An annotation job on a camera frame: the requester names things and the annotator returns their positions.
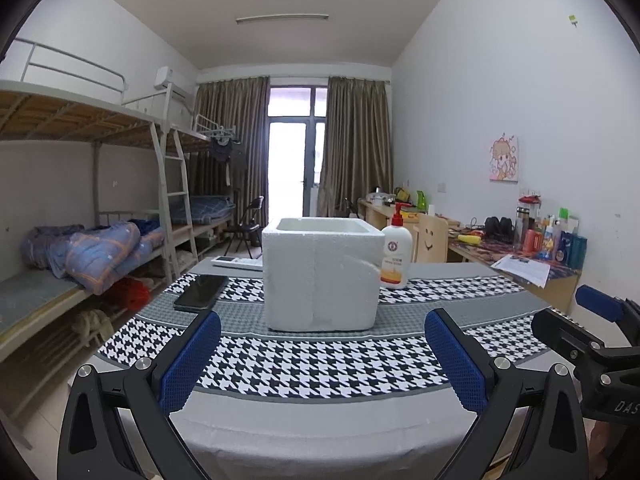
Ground desk with patterned cover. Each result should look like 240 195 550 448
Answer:
447 230 583 313

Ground large white metal bunk bed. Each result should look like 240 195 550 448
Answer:
0 37 201 451

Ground white remote control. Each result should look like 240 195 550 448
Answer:
211 256 264 271

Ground blue plaid quilt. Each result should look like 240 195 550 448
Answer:
65 222 166 295

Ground row of toiletry bottles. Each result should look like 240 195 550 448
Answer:
515 192 588 267

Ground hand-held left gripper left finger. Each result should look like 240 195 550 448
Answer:
57 309 222 480

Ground dark blue blanket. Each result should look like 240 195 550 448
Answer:
20 225 86 278

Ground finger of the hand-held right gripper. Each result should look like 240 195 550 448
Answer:
575 284 640 346
531 307 608 368

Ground white bunk bed ladder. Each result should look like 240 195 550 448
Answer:
150 122 198 281

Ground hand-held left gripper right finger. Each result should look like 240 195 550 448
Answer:
424 308 591 480

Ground pink cartoon wall poster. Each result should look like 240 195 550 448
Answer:
489 134 520 183

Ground white foam box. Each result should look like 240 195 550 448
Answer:
261 217 382 332

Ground dark hanging clothes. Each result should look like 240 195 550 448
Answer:
210 137 248 191

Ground black folding chair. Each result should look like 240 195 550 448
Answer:
222 196 265 258

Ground brown curtain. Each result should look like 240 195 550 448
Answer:
192 76 271 233
317 76 393 218

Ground beige cloth bundle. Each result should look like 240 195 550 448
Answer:
72 309 116 348

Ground wooden chair with smiley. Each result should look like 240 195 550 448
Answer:
417 214 449 264

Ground red bag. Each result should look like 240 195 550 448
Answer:
105 277 151 311

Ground ceiling tube light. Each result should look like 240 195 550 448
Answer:
236 12 330 24

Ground white lotion pump bottle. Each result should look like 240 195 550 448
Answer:
379 202 414 290

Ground printed paper sheet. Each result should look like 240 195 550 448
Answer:
490 254 551 288

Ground blue checked bedding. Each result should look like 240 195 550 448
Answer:
167 195 236 226

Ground black smartphone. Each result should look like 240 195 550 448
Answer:
173 275 230 312

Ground small white metal bunk bed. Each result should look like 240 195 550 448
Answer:
167 112 238 256

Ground light wooden desk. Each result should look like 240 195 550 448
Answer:
357 197 463 263

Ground glass balcony door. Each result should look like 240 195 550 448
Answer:
267 86 329 218

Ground white air conditioner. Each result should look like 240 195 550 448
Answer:
154 66 191 98

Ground black headphones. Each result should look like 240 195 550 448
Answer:
484 216 516 241

